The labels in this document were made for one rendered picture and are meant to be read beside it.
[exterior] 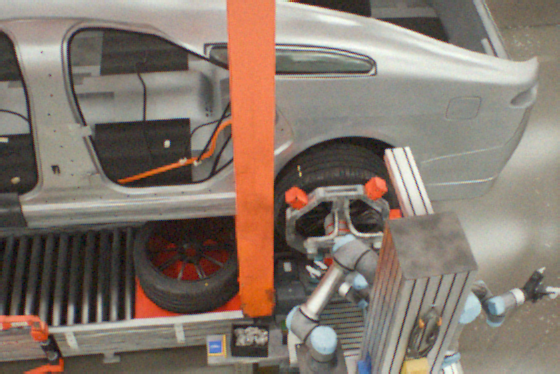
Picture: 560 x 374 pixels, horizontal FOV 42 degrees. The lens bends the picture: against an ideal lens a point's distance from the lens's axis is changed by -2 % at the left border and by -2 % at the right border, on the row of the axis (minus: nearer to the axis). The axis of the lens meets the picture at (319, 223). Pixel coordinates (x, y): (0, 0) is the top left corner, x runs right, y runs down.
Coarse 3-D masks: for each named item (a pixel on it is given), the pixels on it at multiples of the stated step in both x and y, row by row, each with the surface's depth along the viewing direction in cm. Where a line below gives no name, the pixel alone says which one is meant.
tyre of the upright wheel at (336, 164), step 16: (336, 144) 384; (304, 160) 382; (320, 160) 378; (336, 160) 377; (352, 160) 379; (368, 160) 386; (288, 176) 383; (304, 176) 376; (320, 176) 372; (336, 176) 372; (352, 176) 374; (368, 176) 377; (384, 176) 390; (304, 192) 378; (288, 208) 386
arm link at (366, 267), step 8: (368, 256) 320; (376, 256) 322; (360, 264) 320; (368, 264) 319; (376, 264) 320; (360, 272) 322; (368, 272) 320; (368, 280) 325; (368, 288) 339; (368, 296) 356
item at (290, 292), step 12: (276, 264) 435; (288, 264) 427; (276, 276) 433; (288, 276) 424; (276, 288) 419; (288, 288) 419; (300, 288) 420; (276, 300) 416; (288, 300) 416; (300, 300) 417; (276, 312) 426; (288, 312) 423; (276, 324) 441
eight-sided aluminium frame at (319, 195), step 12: (312, 192) 375; (324, 192) 371; (336, 192) 374; (348, 192) 372; (360, 192) 372; (312, 204) 373; (372, 204) 380; (384, 204) 386; (288, 216) 380; (300, 216) 380; (384, 216) 389; (288, 228) 386; (288, 240) 395; (300, 240) 403; (324, 252) 410
